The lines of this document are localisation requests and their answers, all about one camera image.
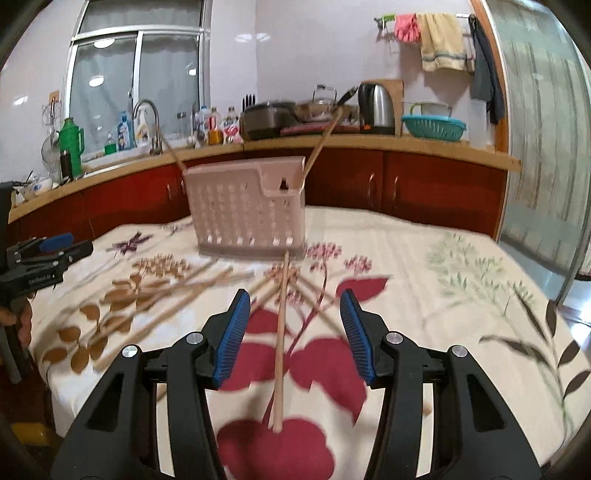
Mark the yellow towel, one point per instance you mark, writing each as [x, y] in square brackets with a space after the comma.
[441, 41]

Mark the red kitchen cabinet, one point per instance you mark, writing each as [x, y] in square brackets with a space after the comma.
[415, 184]

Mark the clear plastic bottle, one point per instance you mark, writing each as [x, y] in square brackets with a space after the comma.
[202, 122]

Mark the dark rice cooker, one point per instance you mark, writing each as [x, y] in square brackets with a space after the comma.
[265, 122]

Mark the steel electric kettle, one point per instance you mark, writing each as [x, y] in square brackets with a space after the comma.
[378, 108]

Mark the wooden kitchen countertop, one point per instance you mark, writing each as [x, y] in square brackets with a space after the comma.
[323, 143]

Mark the white plastic container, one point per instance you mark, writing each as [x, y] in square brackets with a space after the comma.
[478, 124]

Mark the wooden chopstick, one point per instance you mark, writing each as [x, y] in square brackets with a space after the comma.
[323, 141]
[280, 350]
[173, 154]

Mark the frosted glass door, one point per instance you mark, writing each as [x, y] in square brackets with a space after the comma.
[540, 115]

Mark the metal wok with lid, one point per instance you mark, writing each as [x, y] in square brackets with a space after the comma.
[318, 110]

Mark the green rimmed basin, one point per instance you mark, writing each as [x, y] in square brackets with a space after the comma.
[431, 110]

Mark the small green bottle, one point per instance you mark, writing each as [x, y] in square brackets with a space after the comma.
[110, 146]

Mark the dark grey cloth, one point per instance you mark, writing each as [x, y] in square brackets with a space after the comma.
[485, 74]

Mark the floral tablecloth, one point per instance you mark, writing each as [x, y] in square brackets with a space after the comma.
[415, 286]

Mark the green thermos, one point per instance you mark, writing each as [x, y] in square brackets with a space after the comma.
[71, 143]

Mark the teal plastic basket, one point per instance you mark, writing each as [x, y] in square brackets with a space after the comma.
[434, 129]

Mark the wall towel rack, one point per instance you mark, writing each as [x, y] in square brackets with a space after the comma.
[382, 21]

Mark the metal faucet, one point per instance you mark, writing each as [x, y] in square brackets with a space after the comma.
[156, 134]

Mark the pink rubber gloves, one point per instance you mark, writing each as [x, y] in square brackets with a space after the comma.
[408, 27]

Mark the pink perforated utensil holder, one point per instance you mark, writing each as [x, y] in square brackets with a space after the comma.
[231, 207]

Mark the metal strainer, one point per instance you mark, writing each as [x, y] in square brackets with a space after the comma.
[48, 154]

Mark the white spray bottle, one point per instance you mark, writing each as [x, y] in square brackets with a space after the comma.
[143, 127]

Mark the white patterned bowl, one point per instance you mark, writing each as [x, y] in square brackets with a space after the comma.
[37, 185]

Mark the pile of wooden chopsticks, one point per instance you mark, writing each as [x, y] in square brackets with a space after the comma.
[221, 278]

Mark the black bottle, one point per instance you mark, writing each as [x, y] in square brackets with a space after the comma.
[66, 166]

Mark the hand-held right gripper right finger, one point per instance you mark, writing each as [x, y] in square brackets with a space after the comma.
[358, 341]

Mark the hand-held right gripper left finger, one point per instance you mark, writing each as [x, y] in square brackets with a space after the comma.
[233, 341]

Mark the person's left hand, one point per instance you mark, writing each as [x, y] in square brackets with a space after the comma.
[23, 323]

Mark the yellow oil bottle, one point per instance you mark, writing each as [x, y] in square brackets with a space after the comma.
[214, 129]

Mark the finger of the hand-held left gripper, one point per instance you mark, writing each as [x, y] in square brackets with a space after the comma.
[76, 251]
[57, 242]

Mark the red label bottle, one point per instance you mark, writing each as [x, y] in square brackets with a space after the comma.
[232, 127]

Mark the sliding glass window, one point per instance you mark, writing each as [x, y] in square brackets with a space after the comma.
[106, 69]

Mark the blue detergent bottle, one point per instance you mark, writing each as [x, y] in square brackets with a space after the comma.
[123, 131]

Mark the red flat tray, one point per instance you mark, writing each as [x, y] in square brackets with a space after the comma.
[300, 129]

